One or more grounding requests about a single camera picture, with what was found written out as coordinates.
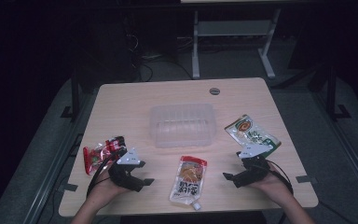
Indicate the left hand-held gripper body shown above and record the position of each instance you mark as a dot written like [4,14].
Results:
[122,177]

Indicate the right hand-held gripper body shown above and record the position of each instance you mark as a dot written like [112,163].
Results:
[253,171]

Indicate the green and white snack packet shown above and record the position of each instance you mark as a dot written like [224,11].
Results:
[247,130]

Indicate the red snack packet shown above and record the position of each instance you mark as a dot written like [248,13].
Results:
[97,155]

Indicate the orange and white pouch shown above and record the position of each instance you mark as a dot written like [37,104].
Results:
[188,182]

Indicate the clear plastic container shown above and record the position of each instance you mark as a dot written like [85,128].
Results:
[182,124]

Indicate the person's left hand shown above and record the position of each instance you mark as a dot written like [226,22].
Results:
[105,189]

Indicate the person's right hand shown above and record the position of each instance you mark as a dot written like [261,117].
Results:
[275,185]

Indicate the grey tape strip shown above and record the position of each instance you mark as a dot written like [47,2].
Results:
[68,187]
[306,179]

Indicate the grey table grommet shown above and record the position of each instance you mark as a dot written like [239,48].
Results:
[214,91]

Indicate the black metal stand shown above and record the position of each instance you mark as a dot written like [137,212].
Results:
[75,96]
[332,93]

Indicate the metal floor rail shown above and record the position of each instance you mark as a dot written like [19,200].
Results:
[51,171]
[348,143]

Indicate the white metal desk frame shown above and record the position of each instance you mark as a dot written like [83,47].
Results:
[233,28]

